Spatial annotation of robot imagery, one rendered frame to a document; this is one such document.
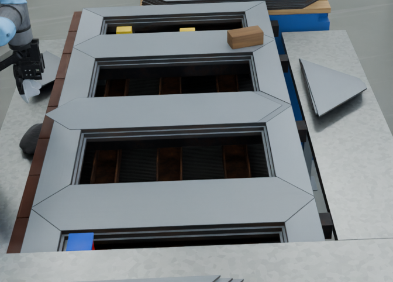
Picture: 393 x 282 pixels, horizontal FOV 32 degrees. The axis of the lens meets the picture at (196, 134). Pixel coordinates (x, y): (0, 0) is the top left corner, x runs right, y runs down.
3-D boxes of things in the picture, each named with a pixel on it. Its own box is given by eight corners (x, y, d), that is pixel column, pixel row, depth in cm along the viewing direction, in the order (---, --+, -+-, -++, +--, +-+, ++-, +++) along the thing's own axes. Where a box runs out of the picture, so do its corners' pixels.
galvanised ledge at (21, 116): (80, 44, 298) (79, 38, 297) (27, 265, 192) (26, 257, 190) (34, 47, 298) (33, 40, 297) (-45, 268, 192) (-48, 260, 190)
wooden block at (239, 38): (257, 37, 255) (258, 24, 252) (263, 44, 251) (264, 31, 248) (226, 42, 253) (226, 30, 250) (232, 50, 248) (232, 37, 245)
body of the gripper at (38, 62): (42, 82, 207) (35, 46, 200) (13, 83, 207) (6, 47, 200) (45, 69, 213) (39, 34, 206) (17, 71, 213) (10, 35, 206)
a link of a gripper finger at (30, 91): (41, 107, 213) (37, 81, 207) (22, 107, 213) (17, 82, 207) (42, 101, 215) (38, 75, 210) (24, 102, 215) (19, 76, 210)
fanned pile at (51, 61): (74, 50, 288) (73, 41, 286) (62, 100, 256) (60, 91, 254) (45, 51, 288) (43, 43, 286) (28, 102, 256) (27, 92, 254)
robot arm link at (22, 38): (2, 34, 197) (7, 21, 204) (5, 48, 200) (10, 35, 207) (28, 33, 197) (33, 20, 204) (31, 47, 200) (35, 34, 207)
